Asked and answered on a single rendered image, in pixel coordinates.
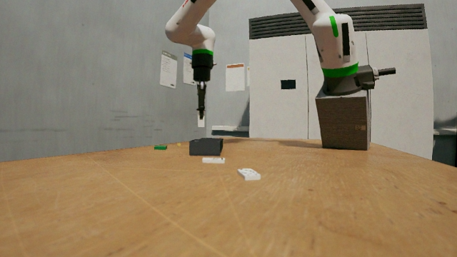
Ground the white domino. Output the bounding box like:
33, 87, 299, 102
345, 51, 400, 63
202, 158, 225, 163
237, 168, 261, 181

